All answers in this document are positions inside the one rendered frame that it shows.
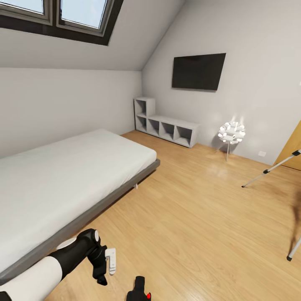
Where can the digital camera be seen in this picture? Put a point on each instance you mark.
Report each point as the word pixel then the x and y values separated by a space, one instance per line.
pixel 138 293

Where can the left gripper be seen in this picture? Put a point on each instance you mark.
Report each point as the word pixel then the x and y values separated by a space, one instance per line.
pixel 100 267

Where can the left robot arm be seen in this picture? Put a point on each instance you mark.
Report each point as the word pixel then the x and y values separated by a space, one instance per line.
pixel 40 279

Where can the bookcase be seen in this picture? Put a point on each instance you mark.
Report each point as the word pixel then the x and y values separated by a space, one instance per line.
pixel 151 117

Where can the fixed window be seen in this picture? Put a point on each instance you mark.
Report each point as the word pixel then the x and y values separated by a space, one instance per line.
pixel 89 21

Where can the wall mounted tv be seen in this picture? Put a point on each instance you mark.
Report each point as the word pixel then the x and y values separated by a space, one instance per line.
pixel 198 72

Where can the door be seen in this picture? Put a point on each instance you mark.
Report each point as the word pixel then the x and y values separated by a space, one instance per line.
pixel 293 144

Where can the bed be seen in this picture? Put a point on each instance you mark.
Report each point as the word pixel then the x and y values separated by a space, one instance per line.
pixel 48 193

